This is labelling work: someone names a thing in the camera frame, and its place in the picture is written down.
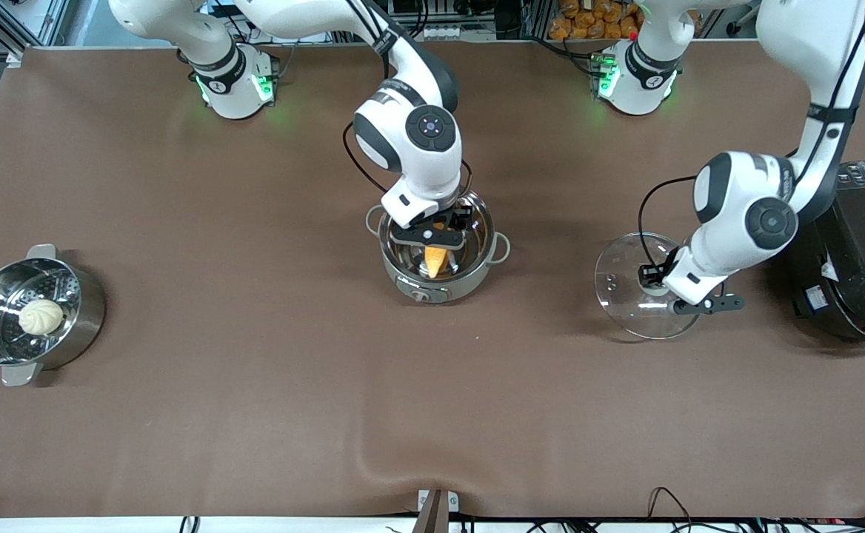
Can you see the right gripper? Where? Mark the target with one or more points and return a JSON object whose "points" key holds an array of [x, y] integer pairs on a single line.
{"points": [[459, 215]]}

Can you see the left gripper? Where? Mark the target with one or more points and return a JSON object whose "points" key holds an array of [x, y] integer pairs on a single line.
{"points": [[655, 275]]}

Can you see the round glass pot lid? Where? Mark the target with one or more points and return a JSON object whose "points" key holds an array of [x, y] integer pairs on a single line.
{"points": [[629, 296]]}

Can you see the yellow corn cob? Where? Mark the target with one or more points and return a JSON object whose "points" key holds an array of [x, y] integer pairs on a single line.
{"points": [[436, 259]]}

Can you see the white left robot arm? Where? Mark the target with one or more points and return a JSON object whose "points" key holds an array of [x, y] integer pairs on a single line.
{"points": [[766, 215]]}

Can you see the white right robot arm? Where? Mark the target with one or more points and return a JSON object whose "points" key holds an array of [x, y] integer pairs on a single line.
{"points": [[418, 141]]}

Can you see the grey electric cooking pot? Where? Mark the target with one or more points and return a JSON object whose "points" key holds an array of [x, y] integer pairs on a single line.
{"points": [[440, 289]]}

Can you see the stainless steel steamer pot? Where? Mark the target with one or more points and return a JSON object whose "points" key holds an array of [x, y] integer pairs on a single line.
{"points": [[84, 311]]}

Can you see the white socket bar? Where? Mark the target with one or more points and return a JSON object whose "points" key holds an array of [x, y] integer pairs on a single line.
{"points": [[446, 32]]}

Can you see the black rice cooker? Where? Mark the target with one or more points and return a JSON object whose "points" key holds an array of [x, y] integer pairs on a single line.
{"points": [[862, 259]]}

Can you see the crate of orange buns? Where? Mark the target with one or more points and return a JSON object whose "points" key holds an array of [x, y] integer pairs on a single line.
{"points": [[595, 18]]}

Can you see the brown table mat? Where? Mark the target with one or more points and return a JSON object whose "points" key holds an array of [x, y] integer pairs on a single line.
{"points": [[255, 422]]}

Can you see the white steamed bun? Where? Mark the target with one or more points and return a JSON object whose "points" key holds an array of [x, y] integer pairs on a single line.
{"points": [[40, 317]]}

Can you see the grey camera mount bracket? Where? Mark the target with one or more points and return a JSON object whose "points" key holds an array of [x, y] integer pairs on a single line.
{"points": [[436, 511]]}

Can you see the aluminium frame profile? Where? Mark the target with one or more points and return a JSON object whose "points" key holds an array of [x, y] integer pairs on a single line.
{"points": [[3, 33]]}

